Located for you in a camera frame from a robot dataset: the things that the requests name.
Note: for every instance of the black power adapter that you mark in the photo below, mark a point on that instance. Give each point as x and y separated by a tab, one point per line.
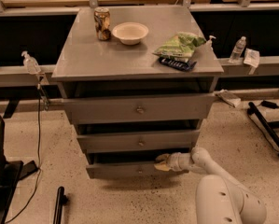
269	104

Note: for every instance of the white paper packet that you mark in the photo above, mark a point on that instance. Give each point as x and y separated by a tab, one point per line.
251	57

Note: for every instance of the wrapped packet on rail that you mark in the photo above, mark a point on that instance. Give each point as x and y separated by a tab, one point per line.
229	98

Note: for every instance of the clear plastic water bottle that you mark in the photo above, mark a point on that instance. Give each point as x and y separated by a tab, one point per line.
238	50

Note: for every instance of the green chip bag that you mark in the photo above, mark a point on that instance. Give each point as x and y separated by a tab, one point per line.
180	47

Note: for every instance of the clear sanitizer pump bottle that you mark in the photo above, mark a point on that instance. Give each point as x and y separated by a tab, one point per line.
30	63

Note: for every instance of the grey drawer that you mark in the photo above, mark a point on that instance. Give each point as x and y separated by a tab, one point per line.
138	108
115	142
111	167

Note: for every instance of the black stand base left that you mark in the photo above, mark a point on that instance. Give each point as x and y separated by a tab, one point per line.
11	172

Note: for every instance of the grey bottom drawer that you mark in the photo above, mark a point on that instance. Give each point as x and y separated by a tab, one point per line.
111	167

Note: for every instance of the grey drawer cabinet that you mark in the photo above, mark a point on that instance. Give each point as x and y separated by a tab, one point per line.
90	68

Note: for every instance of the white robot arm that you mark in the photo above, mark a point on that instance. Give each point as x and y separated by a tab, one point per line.
219	198

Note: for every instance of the grey top drawer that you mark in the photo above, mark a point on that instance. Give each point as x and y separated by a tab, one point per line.
138	108

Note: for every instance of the white bowl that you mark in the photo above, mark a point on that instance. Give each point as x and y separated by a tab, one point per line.
130	33

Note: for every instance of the dark blue snack bar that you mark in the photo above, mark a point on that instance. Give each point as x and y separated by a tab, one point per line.
180	66

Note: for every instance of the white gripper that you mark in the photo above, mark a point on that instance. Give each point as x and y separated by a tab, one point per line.
173	161

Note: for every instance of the grey middle drawer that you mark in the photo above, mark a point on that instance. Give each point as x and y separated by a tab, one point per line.
115	142

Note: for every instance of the black bar on floor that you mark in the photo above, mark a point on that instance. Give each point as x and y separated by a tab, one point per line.
61	201

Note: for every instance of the small pump bottle behind cabinet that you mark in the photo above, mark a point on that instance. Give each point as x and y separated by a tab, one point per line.
210	40

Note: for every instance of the black stand leg right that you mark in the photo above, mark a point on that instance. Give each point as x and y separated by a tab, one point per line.
268	126

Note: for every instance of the patterned drink can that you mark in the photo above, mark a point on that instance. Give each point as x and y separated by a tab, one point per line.
102	23

